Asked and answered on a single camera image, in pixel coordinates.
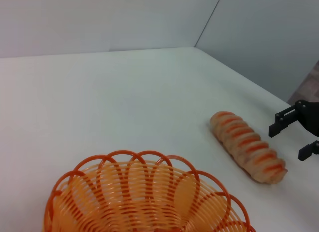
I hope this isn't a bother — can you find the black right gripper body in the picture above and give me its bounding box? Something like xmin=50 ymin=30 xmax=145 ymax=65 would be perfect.
xmin=295 ymin=99 xmax=319 ymax=138

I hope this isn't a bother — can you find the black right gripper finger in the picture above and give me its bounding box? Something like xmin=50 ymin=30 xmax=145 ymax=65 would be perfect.
xmin=298 ymin=140 xmax=319 ymax=162
xmin=268 ymin=105 xmax=299 ymax=138

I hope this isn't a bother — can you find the orange striped bread loaf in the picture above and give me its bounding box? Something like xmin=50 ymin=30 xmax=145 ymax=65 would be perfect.
xmin=209 ymin=111 xmax=287 ymax=185

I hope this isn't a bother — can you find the orange woven plastic basket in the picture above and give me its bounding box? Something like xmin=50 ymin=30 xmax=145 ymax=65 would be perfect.
xmin=44 ymin=149 xmax=257 ymax=232

